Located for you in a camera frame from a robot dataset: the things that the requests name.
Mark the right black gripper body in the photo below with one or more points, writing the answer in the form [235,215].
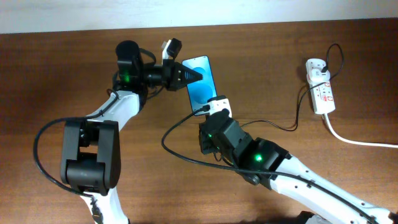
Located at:
[207,147]

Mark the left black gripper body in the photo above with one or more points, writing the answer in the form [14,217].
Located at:
[168,73]

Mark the blue Galaxy smartphone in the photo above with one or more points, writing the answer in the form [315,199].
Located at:
[201,91]

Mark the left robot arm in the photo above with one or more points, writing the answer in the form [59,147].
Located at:
[91,155]

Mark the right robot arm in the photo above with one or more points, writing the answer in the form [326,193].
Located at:
[264,162]

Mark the white USB charger adapter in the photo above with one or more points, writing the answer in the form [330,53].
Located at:
[316,76]

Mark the white power strip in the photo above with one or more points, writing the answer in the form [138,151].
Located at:
[322,96]

